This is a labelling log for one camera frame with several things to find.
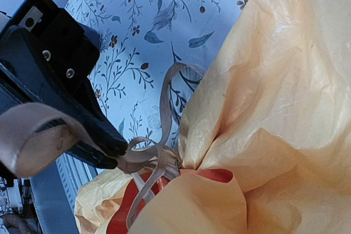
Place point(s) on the yellow wrapping paper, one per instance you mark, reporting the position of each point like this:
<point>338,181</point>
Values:
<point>264,141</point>

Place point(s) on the floral patterned tablecloth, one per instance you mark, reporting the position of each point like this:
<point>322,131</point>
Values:
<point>139,40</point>

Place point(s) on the tan raffia ribbon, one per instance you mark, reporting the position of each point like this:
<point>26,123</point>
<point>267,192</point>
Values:
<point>34,135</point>

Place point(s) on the front aluminium rail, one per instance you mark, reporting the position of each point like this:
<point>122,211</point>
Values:
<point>54,191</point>

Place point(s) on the orange wrapping paper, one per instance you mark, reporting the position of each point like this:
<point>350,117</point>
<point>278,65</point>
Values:
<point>153,190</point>

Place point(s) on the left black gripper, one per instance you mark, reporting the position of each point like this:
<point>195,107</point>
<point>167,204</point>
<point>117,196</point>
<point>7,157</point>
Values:
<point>46,55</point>

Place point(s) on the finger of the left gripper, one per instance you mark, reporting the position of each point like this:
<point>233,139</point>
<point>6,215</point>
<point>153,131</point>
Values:
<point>90,130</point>

